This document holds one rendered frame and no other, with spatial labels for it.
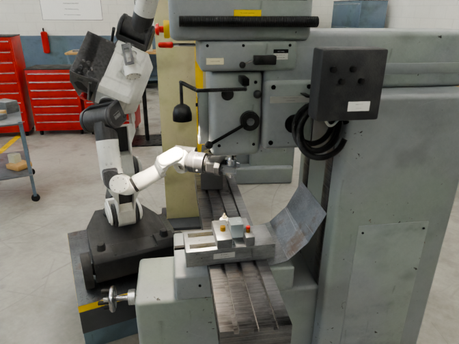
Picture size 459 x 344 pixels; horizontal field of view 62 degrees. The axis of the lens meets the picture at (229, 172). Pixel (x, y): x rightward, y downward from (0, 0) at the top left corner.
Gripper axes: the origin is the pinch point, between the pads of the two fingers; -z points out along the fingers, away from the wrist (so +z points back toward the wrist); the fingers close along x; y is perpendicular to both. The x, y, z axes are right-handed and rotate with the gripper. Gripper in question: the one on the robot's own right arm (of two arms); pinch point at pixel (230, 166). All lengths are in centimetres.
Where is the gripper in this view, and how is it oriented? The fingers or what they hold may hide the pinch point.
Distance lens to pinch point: 157.6
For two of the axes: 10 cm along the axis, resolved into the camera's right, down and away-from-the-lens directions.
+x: 2.9, -3.7, 8.8
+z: -9.6, -1.3, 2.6
